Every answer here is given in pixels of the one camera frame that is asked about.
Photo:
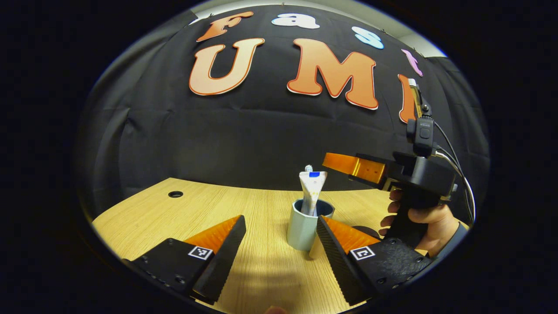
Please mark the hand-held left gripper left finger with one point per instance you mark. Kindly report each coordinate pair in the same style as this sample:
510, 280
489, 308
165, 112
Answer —
226, 257

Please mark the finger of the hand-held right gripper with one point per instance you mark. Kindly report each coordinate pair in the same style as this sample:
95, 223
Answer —
362, 168

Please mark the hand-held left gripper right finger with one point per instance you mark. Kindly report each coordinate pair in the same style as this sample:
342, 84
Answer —
335, 261

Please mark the round dark coaster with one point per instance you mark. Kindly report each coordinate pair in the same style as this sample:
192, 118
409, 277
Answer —
364, 231

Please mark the white toothbrush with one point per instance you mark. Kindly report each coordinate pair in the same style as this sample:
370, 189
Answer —
308, 168

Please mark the white toothpaste tube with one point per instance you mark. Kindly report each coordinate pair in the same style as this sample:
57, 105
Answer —
312, 192

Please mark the wooden desktop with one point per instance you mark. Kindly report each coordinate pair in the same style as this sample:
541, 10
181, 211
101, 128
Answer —
244, 218

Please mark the black backdrop cloth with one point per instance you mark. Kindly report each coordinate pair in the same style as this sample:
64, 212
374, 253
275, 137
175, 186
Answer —
244, 131

